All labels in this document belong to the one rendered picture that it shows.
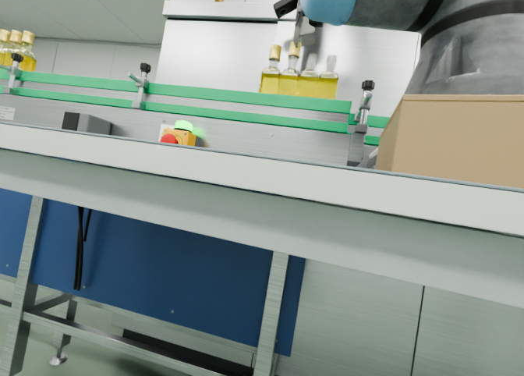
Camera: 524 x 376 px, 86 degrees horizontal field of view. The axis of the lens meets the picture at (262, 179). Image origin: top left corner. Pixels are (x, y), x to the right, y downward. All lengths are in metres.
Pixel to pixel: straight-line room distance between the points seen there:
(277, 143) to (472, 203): 0.50
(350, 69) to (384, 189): 0.82
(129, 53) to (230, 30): 4.37
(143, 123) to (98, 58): 5.01
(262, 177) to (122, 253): 0.68
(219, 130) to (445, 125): 0.56
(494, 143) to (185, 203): 0.31
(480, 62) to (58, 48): 6.36
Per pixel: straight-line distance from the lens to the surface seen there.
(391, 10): 0.38
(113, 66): 5.59
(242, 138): 0.72
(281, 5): 1.02
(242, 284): 0.76
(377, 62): 1.07
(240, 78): 1.12
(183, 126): 0.73
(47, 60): 6.56
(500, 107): 0.31
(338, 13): 0.37
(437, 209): 0.27
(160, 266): 0.84
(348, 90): 1.03
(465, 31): 0.37
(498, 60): 0.34
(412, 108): 0.29
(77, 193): 0.47
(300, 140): 0.70
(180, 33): 1.30
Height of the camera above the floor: 0.72
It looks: 2 degrees up
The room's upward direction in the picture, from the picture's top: 9 degrees clockwise
